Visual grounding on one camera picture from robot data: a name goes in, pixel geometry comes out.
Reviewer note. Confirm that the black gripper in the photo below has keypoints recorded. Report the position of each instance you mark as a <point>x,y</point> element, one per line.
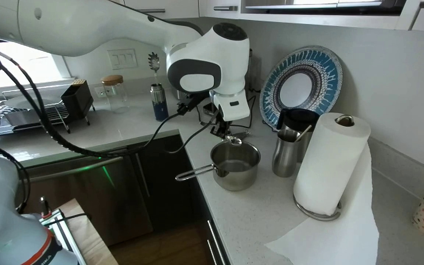
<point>218,118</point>

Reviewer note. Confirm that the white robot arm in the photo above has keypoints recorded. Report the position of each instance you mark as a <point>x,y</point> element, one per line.
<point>99,24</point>

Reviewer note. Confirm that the silver utensil cup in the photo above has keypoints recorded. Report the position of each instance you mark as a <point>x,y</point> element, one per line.
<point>286,157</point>

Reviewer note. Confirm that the dark door cabinet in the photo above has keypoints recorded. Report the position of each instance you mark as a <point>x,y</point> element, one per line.
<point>168,192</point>

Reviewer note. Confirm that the dish brush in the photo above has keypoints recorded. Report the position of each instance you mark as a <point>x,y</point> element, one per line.
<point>153,62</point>

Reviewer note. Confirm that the dark drawer cabinet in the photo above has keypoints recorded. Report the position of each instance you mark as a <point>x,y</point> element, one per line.
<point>206,236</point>

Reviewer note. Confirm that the white paper towel roll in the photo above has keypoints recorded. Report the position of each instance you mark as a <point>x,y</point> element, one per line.
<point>330,162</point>

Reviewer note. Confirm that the glass jar with cork lid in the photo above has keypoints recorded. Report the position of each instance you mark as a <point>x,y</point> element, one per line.
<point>112,93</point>

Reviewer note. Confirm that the blue patterned decorative plate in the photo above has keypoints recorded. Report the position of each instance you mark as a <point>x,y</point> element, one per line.
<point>330,74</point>

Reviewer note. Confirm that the metal paper towel holder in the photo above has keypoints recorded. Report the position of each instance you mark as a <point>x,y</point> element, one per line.
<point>315,212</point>

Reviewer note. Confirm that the black utensil caddy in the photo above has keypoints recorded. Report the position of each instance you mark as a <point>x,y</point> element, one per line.
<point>78,99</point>

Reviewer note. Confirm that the white upper cabinet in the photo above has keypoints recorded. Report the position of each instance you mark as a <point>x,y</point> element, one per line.
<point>320,12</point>

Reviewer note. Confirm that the wooden board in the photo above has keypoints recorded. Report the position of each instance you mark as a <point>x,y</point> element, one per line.
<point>89,236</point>

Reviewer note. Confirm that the metal dish rack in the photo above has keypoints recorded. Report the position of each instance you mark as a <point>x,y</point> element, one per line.
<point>21,115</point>

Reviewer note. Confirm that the bright window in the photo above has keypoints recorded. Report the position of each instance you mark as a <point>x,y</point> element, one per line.
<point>25,67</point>

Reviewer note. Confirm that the white wall outlet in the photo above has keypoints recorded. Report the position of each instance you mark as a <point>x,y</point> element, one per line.
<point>122,58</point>

